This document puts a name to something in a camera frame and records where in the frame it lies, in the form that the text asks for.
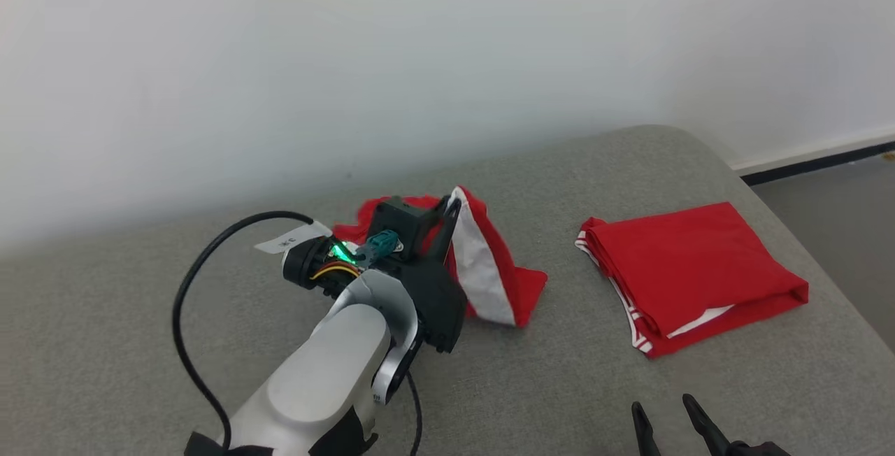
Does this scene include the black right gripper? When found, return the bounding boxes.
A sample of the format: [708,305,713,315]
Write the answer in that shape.
[631,394,795,456]

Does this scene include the thin black cable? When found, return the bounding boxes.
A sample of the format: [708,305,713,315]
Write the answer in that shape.
[403,370,424,456]

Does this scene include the red shirt with white sleeves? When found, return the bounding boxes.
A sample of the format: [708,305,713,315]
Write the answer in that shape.
[575,201,810,359]

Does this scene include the red garment with white panel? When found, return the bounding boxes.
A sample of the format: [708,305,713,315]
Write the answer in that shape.
[332,186,548,329]

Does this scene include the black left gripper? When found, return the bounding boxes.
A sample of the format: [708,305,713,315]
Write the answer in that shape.
[390,195,468,354]

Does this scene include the thick black cable teal connector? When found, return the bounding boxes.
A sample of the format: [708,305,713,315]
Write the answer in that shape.
[172,211,401,444]

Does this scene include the white cable tag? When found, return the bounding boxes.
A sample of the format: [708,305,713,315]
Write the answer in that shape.
[253,222,334,255]

